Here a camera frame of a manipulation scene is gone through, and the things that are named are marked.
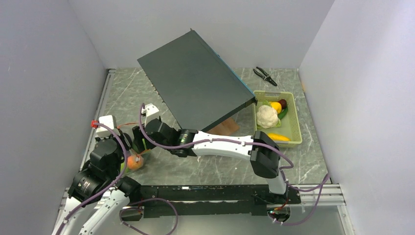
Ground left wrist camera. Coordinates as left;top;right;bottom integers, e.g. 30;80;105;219
91;115;119;138

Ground clear zip top bag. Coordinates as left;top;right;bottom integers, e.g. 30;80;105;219
124;148;150;174

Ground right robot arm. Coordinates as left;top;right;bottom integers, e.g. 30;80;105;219
132;119;289;203

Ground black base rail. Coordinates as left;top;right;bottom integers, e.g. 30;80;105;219
129;184;301;218

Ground yellow corn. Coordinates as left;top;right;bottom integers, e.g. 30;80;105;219
267;133;290;141

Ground aluminium frame profile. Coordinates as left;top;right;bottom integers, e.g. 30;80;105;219
52;69;116;235

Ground yellow pepper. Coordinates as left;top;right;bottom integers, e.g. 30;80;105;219
270;102;282;114

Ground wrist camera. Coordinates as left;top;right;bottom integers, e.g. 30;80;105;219
91;115;119;138
140;103;160;127

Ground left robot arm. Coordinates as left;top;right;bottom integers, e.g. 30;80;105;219
52;135;141;235

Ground red apple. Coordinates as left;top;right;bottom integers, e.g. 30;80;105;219
278;99;287;110

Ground dark grey network switch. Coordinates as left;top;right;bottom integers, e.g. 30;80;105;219
137;29;257;133

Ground light green plastic basket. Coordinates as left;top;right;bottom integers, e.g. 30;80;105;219
253;90;302;148

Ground wooden base board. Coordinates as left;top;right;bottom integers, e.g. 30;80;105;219
207;117;239;136

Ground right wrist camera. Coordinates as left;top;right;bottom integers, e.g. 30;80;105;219
140;103;160;127

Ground orange fruit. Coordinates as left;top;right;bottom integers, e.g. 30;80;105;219
127;155;144;170

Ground black pliers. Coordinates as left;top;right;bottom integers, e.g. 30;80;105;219
253;67;277;87

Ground white cauliflower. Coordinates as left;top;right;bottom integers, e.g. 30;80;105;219
256;105;281;129

